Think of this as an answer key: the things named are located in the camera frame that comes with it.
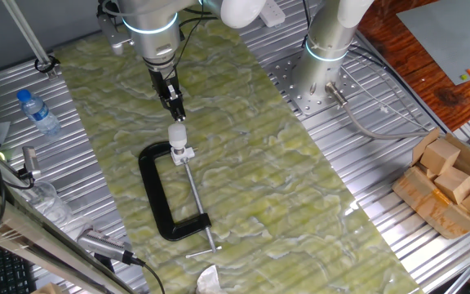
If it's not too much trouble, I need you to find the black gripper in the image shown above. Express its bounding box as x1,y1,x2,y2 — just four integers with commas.
148,65,187,123

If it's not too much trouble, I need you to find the white light bulb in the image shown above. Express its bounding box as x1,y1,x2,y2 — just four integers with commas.
167,122,188,155

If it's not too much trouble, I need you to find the black C-clamp with steel screw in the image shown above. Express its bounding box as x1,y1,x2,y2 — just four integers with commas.
138,140,223,260

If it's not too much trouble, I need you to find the green marble pattern mat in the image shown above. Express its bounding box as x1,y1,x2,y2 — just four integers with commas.
54,10,423,294

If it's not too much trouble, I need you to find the water bottle with blue cap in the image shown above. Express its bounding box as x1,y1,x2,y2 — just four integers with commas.
16,88,63,137

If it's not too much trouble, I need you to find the white power strip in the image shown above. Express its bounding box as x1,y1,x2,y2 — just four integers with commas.
258,0,287,29

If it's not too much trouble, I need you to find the slanted aluminium pole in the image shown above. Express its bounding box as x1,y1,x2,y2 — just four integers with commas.
1,0,60,81

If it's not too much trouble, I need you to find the crumpled white tissue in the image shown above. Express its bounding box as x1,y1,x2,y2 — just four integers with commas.
196,264,228,294

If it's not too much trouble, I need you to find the small cardboard box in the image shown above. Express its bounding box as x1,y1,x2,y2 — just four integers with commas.
30,282,63,294

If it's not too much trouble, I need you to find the brown wooden table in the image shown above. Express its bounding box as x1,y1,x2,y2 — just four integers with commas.
357,0,470,132

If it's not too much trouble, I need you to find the small light wooden block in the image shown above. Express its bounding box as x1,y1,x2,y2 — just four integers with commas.
418,163,438,180

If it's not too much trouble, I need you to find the large cardboard box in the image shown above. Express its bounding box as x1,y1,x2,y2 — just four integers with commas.
391,127,470,240

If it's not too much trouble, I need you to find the grey flat board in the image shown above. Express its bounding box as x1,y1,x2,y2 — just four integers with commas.
396,0,470,87

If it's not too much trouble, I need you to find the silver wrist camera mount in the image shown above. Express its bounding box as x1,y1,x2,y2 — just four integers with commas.
97,3,135,56

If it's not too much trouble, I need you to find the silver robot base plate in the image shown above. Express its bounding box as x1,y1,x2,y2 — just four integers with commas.
265,51,358,117

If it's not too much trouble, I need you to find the black strap ring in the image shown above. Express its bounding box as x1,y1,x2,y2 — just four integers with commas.
34,56,61,74

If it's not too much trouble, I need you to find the silver depth camera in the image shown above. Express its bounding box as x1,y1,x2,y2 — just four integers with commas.
76,228,136,266
16,145,42,180

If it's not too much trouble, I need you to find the black camera cable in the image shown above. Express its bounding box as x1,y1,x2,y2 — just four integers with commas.
0,118,36,221
131,256,166,294

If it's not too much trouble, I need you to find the thick grey robot cable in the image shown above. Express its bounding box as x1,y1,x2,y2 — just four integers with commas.
325,81,430,141

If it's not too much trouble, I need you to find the aluminium frame beam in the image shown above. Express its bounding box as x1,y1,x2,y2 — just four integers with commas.
0,175,138,294

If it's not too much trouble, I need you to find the thin black base cable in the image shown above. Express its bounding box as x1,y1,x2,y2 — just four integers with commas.
347,47,448,132

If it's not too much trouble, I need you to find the thin white cable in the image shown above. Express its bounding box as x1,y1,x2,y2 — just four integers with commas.
340,65,426,132

